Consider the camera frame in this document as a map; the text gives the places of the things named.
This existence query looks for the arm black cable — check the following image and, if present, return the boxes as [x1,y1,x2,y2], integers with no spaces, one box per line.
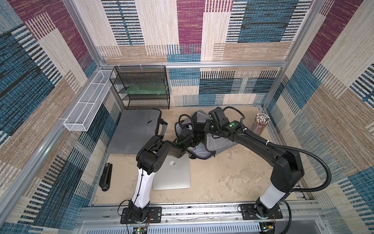
[221,106,332,234]
[169,113,195,147]

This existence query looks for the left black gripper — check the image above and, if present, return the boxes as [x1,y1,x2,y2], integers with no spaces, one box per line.
[185,132,207,151]

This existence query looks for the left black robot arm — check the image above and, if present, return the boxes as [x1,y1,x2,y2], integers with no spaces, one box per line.
[128,128,205,221]

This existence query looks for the white wire mesh basket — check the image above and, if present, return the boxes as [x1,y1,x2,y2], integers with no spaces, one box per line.
[63,70,112,132]

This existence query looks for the black stapler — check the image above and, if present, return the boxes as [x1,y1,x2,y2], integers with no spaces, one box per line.
[99,163,113,192]

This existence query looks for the green tray on shelf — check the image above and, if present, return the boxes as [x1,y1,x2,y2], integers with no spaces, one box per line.
[119,85,167,95]

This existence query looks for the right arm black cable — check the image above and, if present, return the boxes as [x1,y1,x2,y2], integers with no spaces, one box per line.
[221,106,332,234]

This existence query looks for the grey laptop bag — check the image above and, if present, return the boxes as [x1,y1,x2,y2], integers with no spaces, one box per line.
[107,108,168,154]
[174,110,237,160]

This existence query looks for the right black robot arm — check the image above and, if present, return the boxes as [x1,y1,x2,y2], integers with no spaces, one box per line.
[206,107,304,219]

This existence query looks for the silver laptop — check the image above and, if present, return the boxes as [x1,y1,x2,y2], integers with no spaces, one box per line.
[153,154,191,191]

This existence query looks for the cup of pencils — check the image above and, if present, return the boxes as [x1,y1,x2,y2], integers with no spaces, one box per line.
[251,113,270,135]

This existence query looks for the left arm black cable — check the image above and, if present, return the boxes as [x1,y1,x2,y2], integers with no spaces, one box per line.
[169,113,195,147]

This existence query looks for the black wire mesh shelf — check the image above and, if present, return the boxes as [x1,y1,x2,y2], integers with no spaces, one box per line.
[110,65,170,110]

